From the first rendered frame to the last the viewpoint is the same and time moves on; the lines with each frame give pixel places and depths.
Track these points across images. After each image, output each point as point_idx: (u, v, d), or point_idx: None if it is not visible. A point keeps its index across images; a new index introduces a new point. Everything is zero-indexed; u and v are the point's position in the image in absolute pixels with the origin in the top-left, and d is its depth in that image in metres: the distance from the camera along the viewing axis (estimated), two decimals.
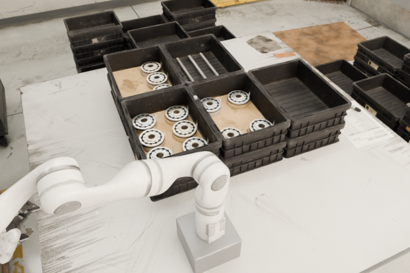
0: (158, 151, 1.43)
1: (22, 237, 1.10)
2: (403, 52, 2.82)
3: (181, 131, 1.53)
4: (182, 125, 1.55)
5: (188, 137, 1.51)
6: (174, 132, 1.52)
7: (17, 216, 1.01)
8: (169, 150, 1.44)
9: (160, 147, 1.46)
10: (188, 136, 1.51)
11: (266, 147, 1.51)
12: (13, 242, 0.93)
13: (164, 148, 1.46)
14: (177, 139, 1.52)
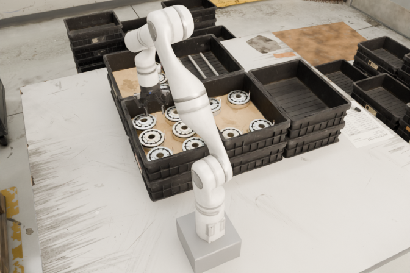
0: (158, 151, 1.43)
1: (164, 112, 1.46)
2: (403, 52, 2.82)
3: (181, 131, 1.53)
4: (182, 125, 1.55)
5: (188, 137, 1.51)
6: (174, 132, 1.52)
7: (140, 93, 1.41)
8: (169, 150, 1.44)
9: (160, 147, 1.46)
10: (188, 136, 1.51)
11: (266, 147, 1.51)
12: None
13: (164, 148, 1.46)
14: (177, 139, 1.52)
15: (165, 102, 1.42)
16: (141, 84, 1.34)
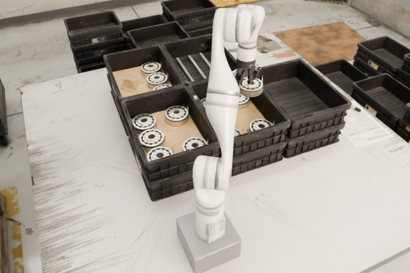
0: (158, 151, 1.43)
1: None
2: (403, 52, 2.82)
3: (248, 86, 1.51)
4: None
5: (257, 91, 1.50)
6: (241, 87, 1.51)
7: (235, 70, 1.46)
8: (169, 150, 1.44)
9: (160, 147, 1.46)
10: (256, 91, 1.50)
11: (266, 147, 1.51)
12: (233, 44, 1.47)
13: (164, 148, 1.46)
14: (244, 94, 1.51)
15: (255, 77, 1.51)
16: (243, 60, 1.41)
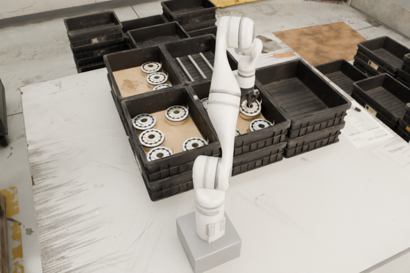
0: (158, 151, 1.43)
1: None
2: (403, 52, 2.82)
3: (247, 109, 1.61)
4: (247, 103, 1.63)
5: (254, 116, 1.60)
6: (241, 110, 1.61)
7: None
8: (169, 150, 1.44)
9: (160, 147, 1.46)
10: (254, 115, 1.60)
11: (266, 147, 1.51)
12: (233, 70, 1.56)
13: (164, 148, 1.46)
14: (243, 117, 1.62)
15: (253, 100, 1.60)
16: (242, 86, 1.50)
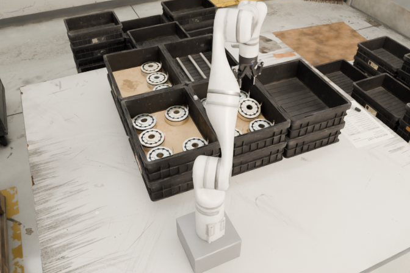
0: (158, 151, 1.43)
1: (254, 82, 1.54)
2: (403, 52, 2.82)
3: (246, 111, 1.61)
4: (247, 105, 1.63)
5: (253, 118, 1.61)
6: (240, 111, 1.61)
7: (237, 66, 1.46)
8: (169, 150, 1.44)
9: (160, 147, 1.46)
10: (253, 117, 1.61)
11: (266, 147, 1.51)
12: None
13: (164, 148, 1.46)
14: (242, 118, 1.62)
15: (258, 72, 1.51)
16: (245, 55, 1.41)
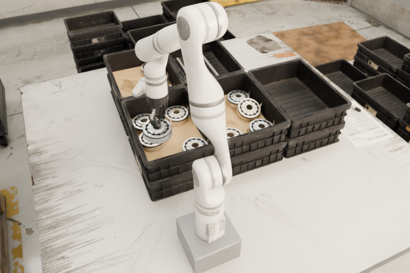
0: None
1: None
2: (403, 52, 2.82)
3: (246, 111, 1.61)
4: (247, 105, 1.63)
5: (253, 118, 1.61)
6: (240, 111, 1.61)
7: (152, 111, 1.27)
8: (166, 122, 1.35)
9: (157, 119, 1.36)
10: (253, 117, 1.61)
11: (266, 147, 1.51)
12: (134, 87, 1.25)
13: (161, 120, 1.36)
14: (242, 118, 1.62)
15: (166, 108, 1.36)
16: (161, 95, 1.23)
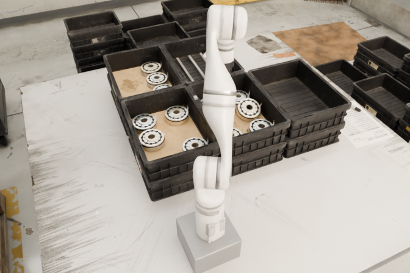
0: None
1: None
2: (403, 52, 2.82)
3: (246, 111, 1.61)
4: (247, 105, 1.63)
5: (253, 118, 1.61)
6: (240, 111, 1.61)
7: None
8: None
9: None
10: (253, 117, 1.61)
11: (266, 147, 1.51)
12: (205, 52, 1.42)
13: None
14: (242, 118, 1.62)
15: (230, 74, 1.52)
16: (228, 61, 1.39)
